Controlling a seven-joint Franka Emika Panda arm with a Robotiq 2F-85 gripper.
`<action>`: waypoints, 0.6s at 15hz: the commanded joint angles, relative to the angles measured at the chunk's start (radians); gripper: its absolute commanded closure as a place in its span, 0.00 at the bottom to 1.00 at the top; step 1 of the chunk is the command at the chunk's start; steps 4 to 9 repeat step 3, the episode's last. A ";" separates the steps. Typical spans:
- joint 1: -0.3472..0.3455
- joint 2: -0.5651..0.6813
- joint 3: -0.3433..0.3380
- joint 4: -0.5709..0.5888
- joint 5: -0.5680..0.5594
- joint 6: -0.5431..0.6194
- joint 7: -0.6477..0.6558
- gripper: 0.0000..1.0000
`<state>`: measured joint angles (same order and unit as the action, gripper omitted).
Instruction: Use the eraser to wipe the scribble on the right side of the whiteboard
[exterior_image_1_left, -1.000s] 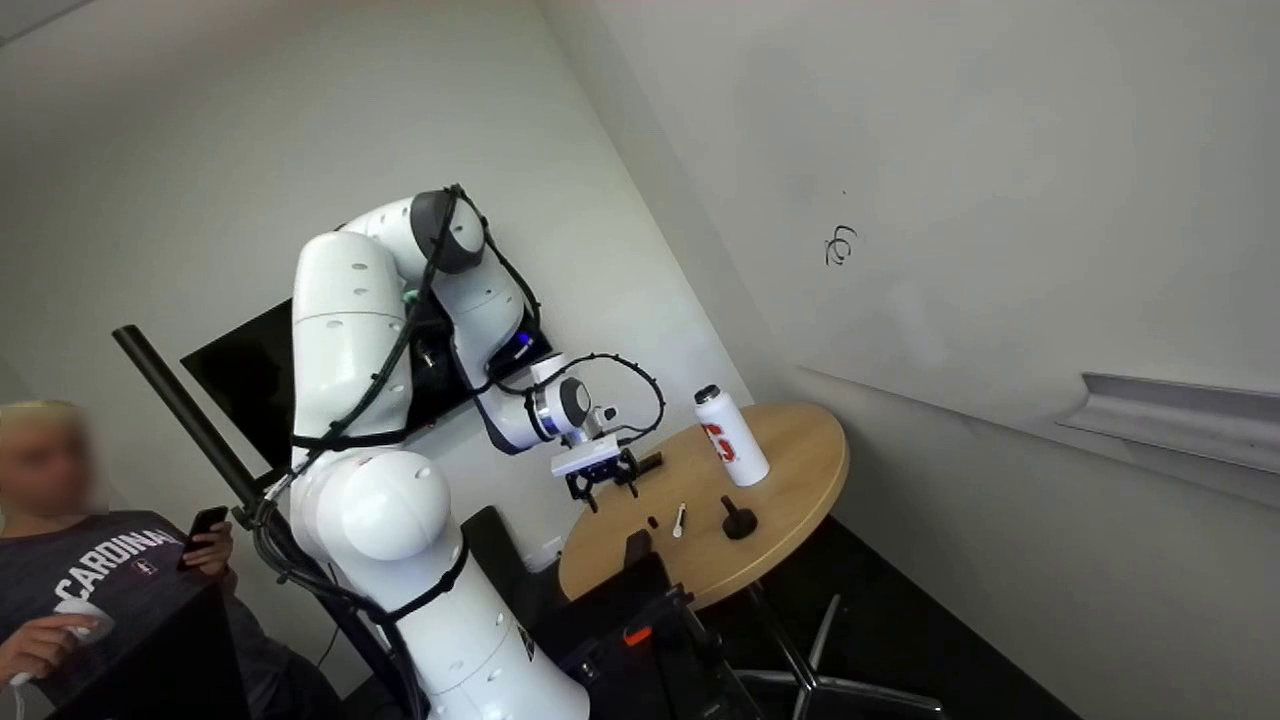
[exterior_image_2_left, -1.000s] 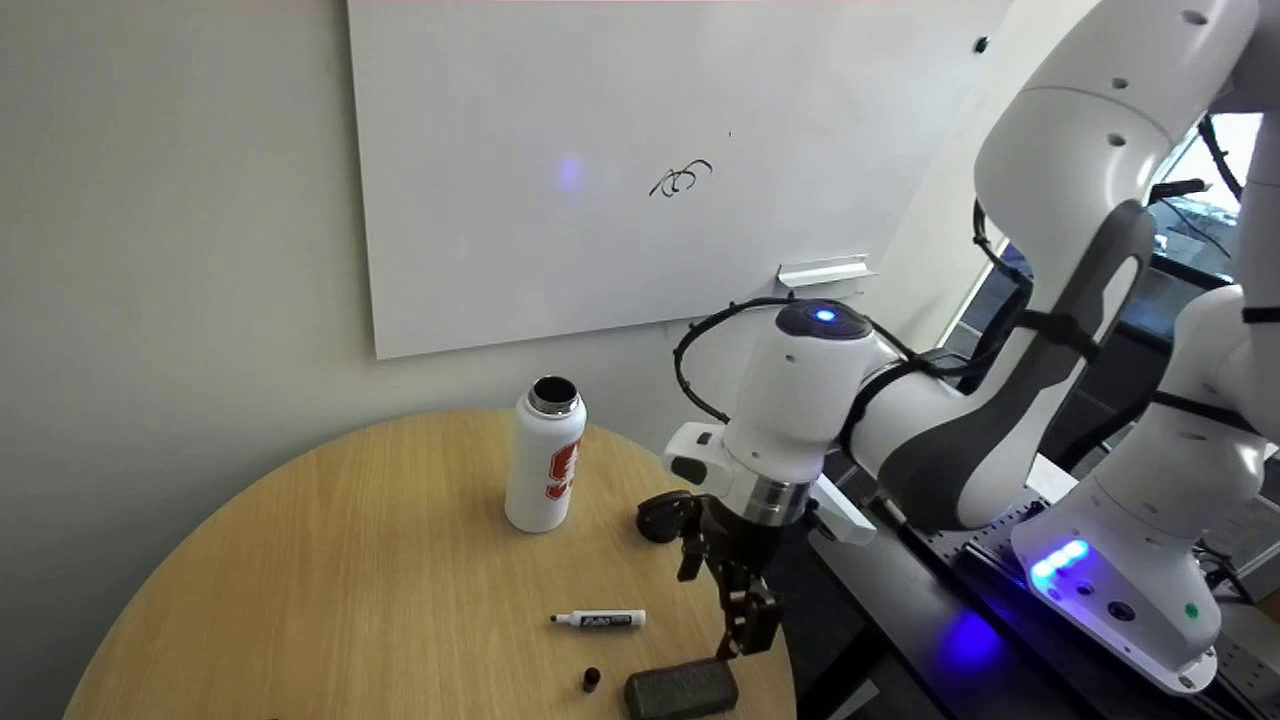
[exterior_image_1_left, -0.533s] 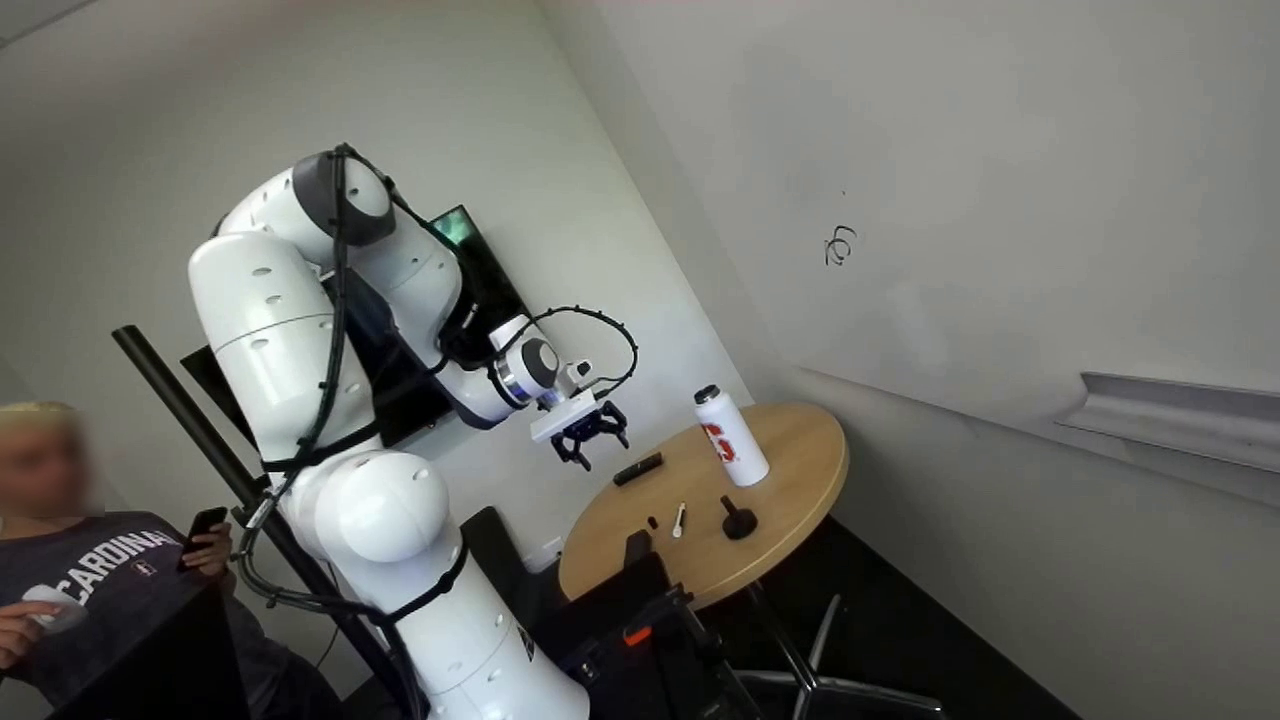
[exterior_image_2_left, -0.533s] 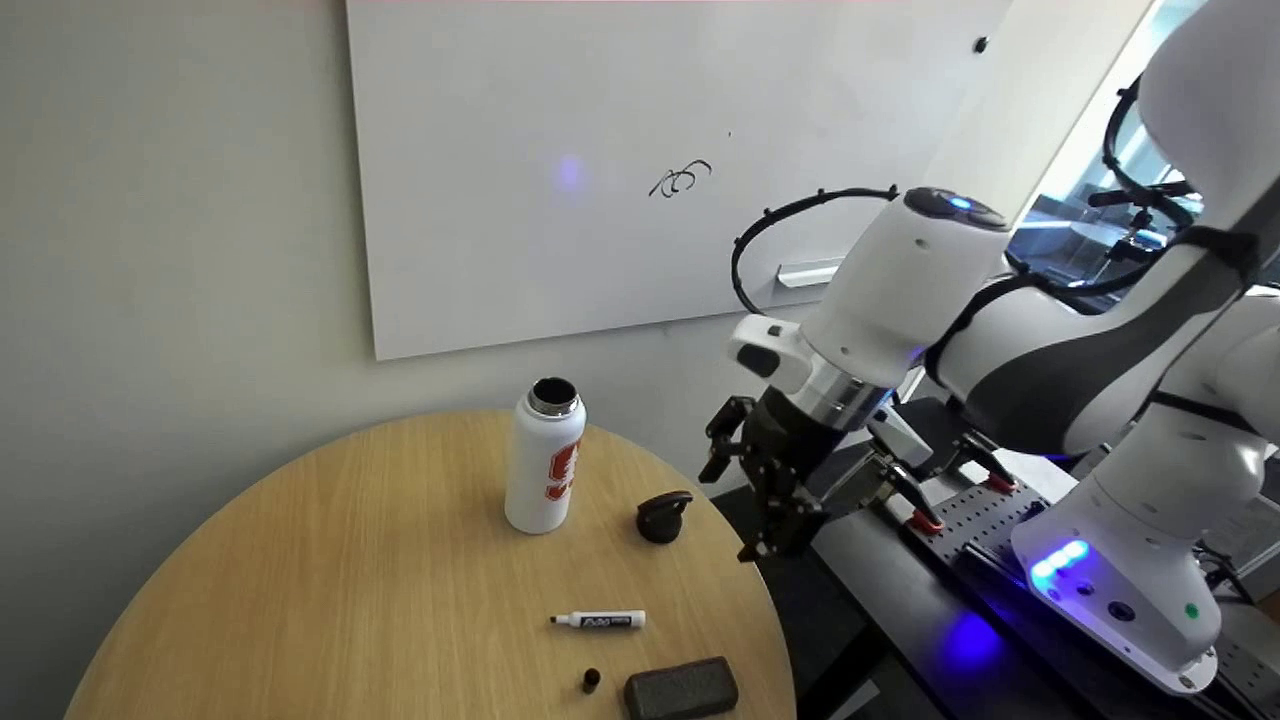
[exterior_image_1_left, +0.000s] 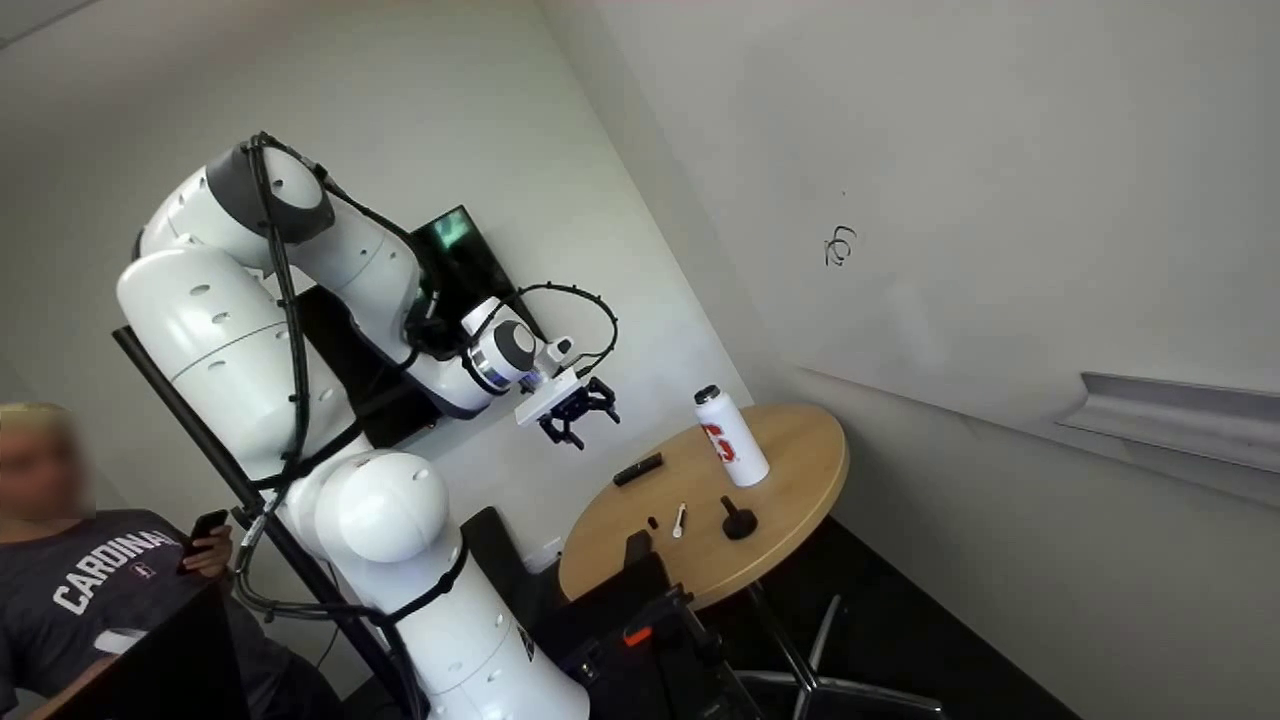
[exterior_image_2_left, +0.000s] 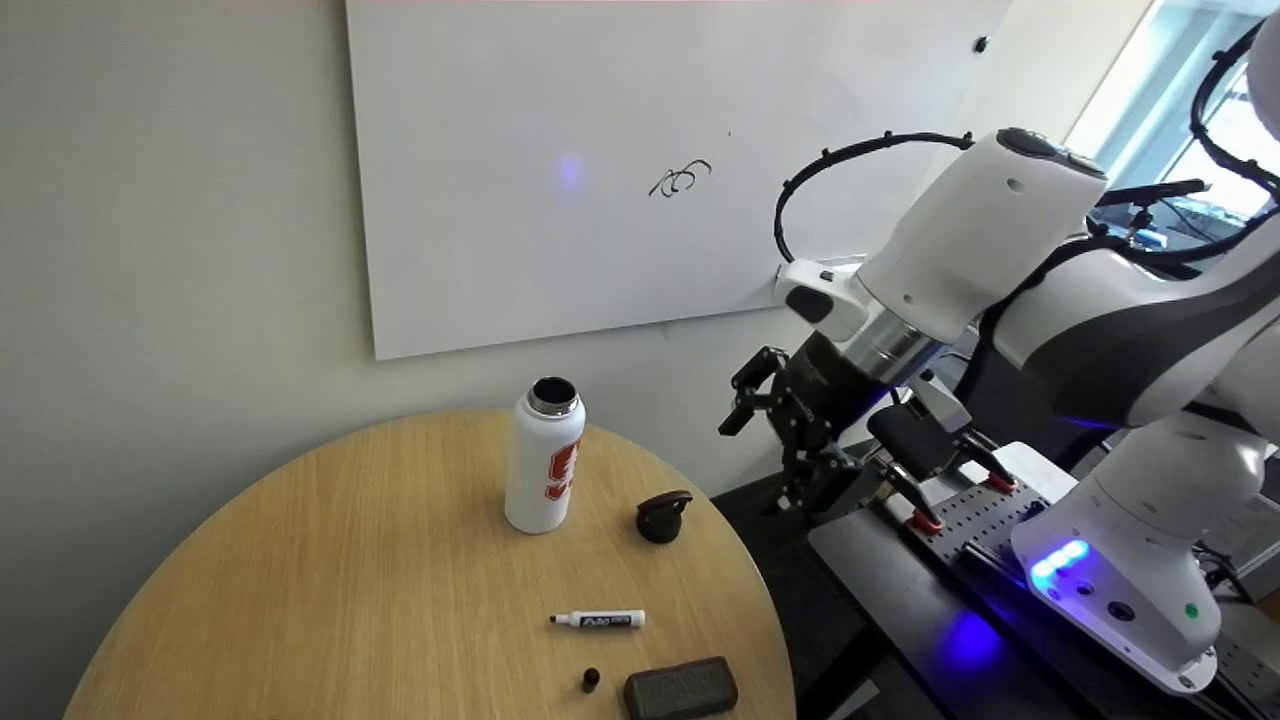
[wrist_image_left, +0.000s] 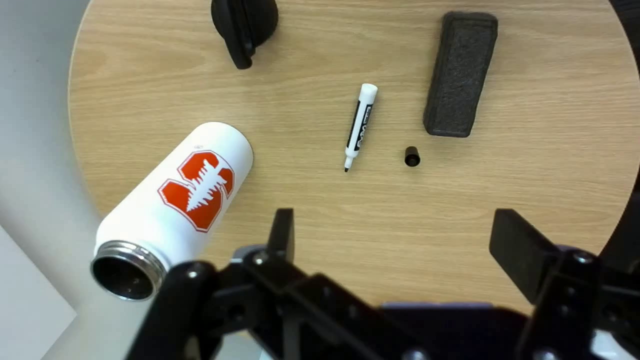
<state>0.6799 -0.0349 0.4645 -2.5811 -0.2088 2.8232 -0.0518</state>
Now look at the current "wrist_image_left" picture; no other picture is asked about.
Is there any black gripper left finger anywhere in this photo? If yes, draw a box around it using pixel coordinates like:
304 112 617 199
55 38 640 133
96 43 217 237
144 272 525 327
123 207 377 360

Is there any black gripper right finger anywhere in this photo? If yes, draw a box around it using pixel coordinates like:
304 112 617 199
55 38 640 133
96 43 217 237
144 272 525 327
487 207 640 360

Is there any white bottle with red logo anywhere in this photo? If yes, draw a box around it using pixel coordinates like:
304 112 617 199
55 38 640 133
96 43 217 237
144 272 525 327
87 121 255 304

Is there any round wooden table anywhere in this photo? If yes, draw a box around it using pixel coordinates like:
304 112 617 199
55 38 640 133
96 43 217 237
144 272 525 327
65 0 640 316

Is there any white dry erase marker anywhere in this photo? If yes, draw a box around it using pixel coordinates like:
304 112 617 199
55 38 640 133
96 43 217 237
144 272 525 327
341 83 379 174

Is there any small black marker cap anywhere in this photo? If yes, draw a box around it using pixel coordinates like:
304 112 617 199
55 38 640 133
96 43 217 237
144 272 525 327
401 142 421 169

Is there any black bottle cap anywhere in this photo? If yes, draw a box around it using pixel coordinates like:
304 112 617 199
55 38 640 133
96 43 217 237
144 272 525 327
210 0 279 72

